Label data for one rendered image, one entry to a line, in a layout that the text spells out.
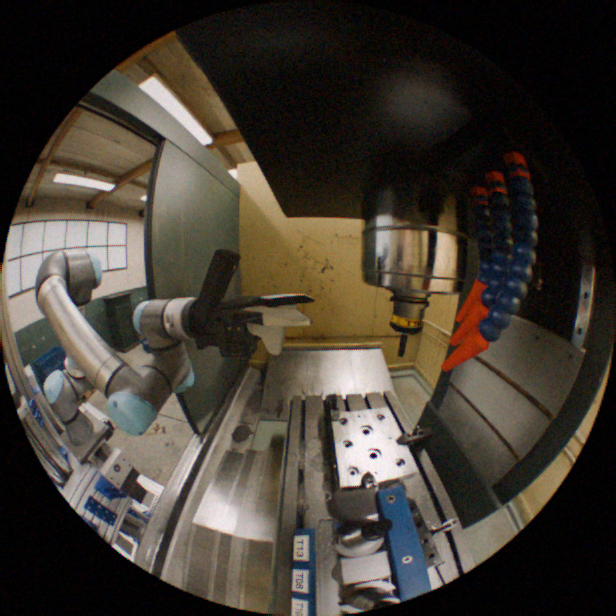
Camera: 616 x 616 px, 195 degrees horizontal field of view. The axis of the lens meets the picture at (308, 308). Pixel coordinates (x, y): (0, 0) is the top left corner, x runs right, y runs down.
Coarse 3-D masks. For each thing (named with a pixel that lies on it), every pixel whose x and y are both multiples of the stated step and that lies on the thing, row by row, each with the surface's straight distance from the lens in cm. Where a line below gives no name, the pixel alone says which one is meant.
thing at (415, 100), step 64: (320, 0) 9; (256, 64) 11; (320, 64) 11; (384, 64) 11; (448, 64) 11; (256, 128) 14; (320, 128) 14; (384, 128) 14; (448, 128) 15; (512, 128) 15; (320, 192) 25; (576, 192) 24; (576, 256) 58
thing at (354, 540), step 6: (366, 522) 23; (372, 522) 23; (348, 528) 28; (354, 528) 25; (360, 528) 23; (342, 534) 29; (348, 534) 26; (354, 534) 24; (360, 534) 23; (384, 534) 23; (342, 540) 29; (348, 540) 27; (354, 540) 25; (360, 540) 24; (366, 540) 23; (372, 540) 23; (378, 540) 24; (348, 546) 28; (354, 546) 27; (360, 546) 26; (366, 546) 26
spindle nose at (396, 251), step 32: (384, 192) 23; (416, 192) 22; (448, 192) 24; (384, 224) 22; (416, 224) 21; (448, 224) 23; (384, 256) 22; (416, 256) 21; (448, 256) 22; (416, 288) 21; (448, 288) 23
